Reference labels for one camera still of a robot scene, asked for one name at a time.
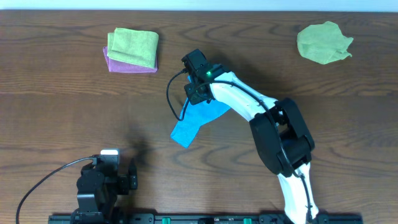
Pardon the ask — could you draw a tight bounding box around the blue microfiber cloth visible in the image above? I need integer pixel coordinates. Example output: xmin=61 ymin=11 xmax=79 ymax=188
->
xmin=170 ymin=75 xmax=232 ymax=149

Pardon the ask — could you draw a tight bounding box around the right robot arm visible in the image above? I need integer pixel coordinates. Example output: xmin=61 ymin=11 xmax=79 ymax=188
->
xmin=184 ymin=63 xmax=318 ymax=223

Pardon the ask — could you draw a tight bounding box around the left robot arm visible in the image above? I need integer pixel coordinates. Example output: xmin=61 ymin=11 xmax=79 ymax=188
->
xmin=69 ymin=155 xmax=138 ymax=224

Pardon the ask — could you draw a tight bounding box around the folded green cloth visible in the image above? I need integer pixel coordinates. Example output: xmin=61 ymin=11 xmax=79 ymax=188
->
xmin=107 ymin=28 xmax=159 ymax=68

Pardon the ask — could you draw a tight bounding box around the folded purple cloth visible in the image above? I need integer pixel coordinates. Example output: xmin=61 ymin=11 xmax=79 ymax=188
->
xmin=103 ymin=47 xmax=158 ymax=73

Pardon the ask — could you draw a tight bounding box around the crumpled yellow-green cloth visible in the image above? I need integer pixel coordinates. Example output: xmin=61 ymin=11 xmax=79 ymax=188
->
xmin=297 ymin=21 xmax=354 ymax=65

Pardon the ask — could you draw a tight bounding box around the right black camera cable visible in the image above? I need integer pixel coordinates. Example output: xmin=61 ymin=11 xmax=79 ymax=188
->
xmin=165 ymin=68 xmax=313 ymax=223

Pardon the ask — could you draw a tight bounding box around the black camera cable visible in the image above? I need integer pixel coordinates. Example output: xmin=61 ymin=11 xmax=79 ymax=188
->
xmin=15 ymin=157 xmax=97 ymax=224
xmin=165 ymin=68 xmax=313 ymax=223

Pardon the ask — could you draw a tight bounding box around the left black camera cable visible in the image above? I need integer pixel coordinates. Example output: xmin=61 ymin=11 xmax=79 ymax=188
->
xmin=15 ymin=157 xmax=97 ymax=224

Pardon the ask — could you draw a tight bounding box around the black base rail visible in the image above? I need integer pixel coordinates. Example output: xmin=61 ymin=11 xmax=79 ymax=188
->
xmin=48 ymin=212 xmax=364 ymax=224

